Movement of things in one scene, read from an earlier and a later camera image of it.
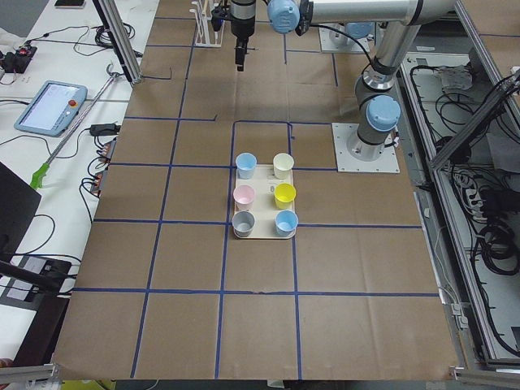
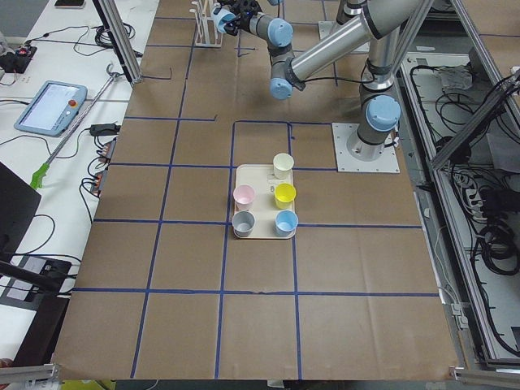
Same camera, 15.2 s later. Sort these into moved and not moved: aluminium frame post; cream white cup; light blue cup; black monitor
Moved: light blue cup
Not moved: black monitor; cream white cup; aluminium frame post
